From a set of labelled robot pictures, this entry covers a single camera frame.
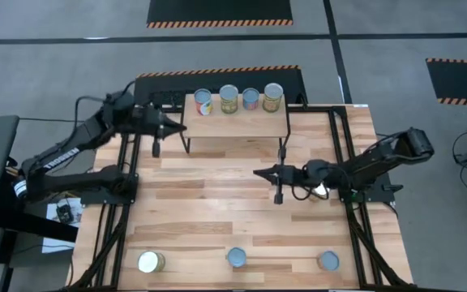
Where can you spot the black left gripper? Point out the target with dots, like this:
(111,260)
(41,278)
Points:
(148,119)

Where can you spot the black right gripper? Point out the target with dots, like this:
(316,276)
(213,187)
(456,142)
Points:
(294,173)

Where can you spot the green oranges label can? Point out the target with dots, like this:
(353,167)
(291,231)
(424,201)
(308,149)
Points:
(273,97)

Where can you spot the small teal orange label can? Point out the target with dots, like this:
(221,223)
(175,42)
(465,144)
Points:
(251,98)

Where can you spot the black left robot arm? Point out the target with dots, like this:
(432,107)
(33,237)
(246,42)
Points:
(63,156)

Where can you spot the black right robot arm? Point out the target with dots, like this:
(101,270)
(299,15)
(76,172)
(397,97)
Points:
(379,158)

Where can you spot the wooden shelf with black legs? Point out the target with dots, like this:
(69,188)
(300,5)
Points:
(233,121)

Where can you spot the tan label tin can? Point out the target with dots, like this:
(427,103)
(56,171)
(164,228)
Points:
(320,190)

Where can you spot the black hazard striped floor mat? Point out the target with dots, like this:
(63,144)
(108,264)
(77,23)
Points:
(217,10)
(217,81)
(460,81)

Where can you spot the grey lidded tin can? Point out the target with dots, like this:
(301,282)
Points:
(329,260)

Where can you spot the yellow label tin can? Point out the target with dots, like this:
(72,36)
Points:
(151,262)

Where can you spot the small black controller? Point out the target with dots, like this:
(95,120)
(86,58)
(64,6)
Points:
(65,213)

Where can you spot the white paper sheet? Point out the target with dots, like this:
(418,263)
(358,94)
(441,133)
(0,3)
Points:
(55,243)

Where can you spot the black desk base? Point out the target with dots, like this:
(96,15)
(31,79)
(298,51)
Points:
(35,227)

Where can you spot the black metal table frame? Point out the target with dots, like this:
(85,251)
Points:
(318,108)

